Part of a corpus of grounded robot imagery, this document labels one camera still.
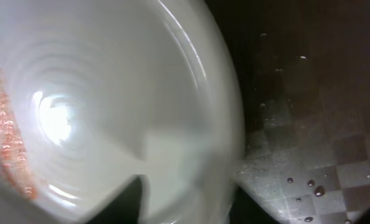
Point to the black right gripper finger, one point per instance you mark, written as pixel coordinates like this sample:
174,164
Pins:
125,208

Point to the grey-white plate with sauce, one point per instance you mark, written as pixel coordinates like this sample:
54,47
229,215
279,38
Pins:
96,93

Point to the brown plastic tray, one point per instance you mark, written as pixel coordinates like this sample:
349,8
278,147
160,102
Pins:
304,73

